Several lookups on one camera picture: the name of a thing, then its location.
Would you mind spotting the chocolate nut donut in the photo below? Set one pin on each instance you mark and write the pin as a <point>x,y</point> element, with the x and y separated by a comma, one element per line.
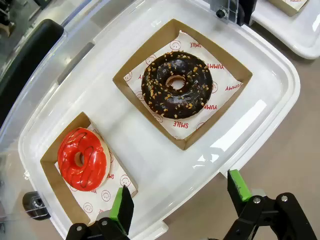
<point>155,82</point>

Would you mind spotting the black lid hinge knob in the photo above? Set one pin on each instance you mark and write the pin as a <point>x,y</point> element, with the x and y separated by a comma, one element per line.
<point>221,12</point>
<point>35,202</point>

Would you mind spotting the red donut in box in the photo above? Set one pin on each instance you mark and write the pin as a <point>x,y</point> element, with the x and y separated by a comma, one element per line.
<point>57,190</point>

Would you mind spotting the red glazed donut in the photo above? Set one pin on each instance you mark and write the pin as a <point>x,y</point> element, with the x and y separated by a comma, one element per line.
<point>67,155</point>

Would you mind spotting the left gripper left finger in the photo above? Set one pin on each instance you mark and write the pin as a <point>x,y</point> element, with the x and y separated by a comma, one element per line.
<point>122,212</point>

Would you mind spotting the white printed paper liner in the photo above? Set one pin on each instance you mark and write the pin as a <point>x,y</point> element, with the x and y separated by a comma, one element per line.
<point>100,200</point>
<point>225,75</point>

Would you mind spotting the clear display lid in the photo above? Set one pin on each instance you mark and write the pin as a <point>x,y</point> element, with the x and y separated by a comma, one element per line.
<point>82,22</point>

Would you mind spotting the yellow donut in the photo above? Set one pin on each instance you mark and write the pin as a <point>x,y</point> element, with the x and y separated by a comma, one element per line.
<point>287,7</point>

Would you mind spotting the white display tray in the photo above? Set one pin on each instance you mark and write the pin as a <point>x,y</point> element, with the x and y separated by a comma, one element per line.
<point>287,32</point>
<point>150,162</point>

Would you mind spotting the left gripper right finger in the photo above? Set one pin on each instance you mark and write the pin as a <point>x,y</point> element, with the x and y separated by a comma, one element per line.
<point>240,192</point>

